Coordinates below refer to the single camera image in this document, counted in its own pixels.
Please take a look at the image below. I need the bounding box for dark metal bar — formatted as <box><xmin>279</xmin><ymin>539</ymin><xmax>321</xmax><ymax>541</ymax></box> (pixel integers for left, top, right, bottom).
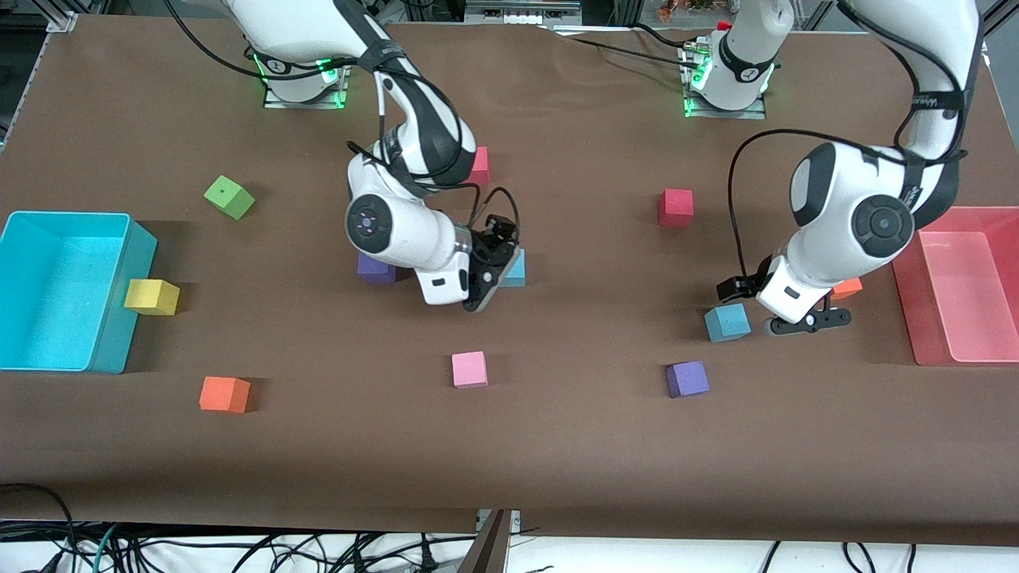
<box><xmin>456</xmin><ymin>510</ymin><xmax>513</xmax><ymax>573</ymax></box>

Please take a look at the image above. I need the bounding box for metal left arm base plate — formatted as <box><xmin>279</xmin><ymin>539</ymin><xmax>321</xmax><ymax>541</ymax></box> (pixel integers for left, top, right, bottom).
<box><xmin>683</xmin><ymin>44</ymin><xmax>767</xmax><ymax>120</ymax></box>

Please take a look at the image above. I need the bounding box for green foam block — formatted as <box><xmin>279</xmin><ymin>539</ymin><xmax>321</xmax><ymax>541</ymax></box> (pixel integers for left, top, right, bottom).
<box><xmin>204</xmin><ymin>175</ymin><xmax>256</xmax><ymax>221</ymax></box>

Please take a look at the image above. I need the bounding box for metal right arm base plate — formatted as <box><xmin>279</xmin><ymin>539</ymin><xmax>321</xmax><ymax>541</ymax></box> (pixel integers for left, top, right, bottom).
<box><xmin>263</xmin><ymin>60</ymin><xmax>349</xmax><ymax>111</ymax></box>

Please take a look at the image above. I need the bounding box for teal floor cable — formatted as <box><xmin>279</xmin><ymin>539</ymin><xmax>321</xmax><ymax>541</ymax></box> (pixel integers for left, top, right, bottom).
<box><xmin>90</xmin><ymin>523</ymin><xmax>122</xmax><ymax>573</ymax></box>

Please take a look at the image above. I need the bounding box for pink plastic bin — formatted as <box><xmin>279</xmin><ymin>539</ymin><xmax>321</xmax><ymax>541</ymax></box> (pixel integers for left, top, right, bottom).
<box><xmin>890</xmin><ymin>205</ymin><xmax>1019</xmax><ymax>368</ymax></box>

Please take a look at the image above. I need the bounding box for cyan plastic bin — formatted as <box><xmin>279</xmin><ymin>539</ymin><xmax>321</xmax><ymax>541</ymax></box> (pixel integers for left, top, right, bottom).
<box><xmin>0</xmin><ymin>211</ymin><xmax>158</xmax><ymax>375</ymax></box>

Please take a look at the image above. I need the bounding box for pink foam block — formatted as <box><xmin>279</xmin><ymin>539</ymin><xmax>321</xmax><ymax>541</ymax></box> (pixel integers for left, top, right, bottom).
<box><xmin>451</xmin><ymin>351</ymin><xmax>489</xmax><ymax>390</ymax></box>

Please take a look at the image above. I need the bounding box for grey power strip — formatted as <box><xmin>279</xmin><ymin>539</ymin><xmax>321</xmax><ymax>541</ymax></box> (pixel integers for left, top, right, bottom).
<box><xmin>464</xmin><ymin>0</ymin><xmax>584</xmax><ymax>26</ymax></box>

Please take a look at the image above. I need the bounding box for black looped floor cable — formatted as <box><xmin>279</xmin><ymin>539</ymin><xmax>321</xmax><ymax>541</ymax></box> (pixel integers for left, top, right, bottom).
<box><xmin>0</xmin><ymin>482</ymin><xmax>78</xmax><ymax>573</ymax></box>

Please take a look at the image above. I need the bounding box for brown table cover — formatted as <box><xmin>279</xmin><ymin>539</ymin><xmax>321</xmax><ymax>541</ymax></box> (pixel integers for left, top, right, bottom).
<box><xmin>0</xmin><ymin>14</ymin><xmax>1019</xmax><ymax>548</ymax></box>

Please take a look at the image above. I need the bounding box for yellow foam block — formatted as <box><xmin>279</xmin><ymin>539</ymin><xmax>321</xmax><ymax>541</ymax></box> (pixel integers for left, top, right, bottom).
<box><xmin>123</xmin><ymin>279</ymin><xmax>181</xmax><ymax>317</ymax></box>

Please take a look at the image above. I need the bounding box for black left arm base cable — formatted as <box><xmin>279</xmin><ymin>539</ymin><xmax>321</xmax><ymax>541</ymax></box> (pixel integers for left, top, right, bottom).
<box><xmin>555</xmin><ymin>22</ymin><xmax>701</xmax><ymax>71</ymax></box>

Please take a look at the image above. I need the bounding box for purple foam block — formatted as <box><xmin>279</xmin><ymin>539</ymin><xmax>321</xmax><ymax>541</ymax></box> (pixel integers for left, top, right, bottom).
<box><xmin>357</xmin><ymin>251</ymin><xmax>399</xmax><ymax>285</ymax></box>
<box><xmin>666</xmin><ymin>361</ymin><xmax>711</xmax><ymax>400</ymax></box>

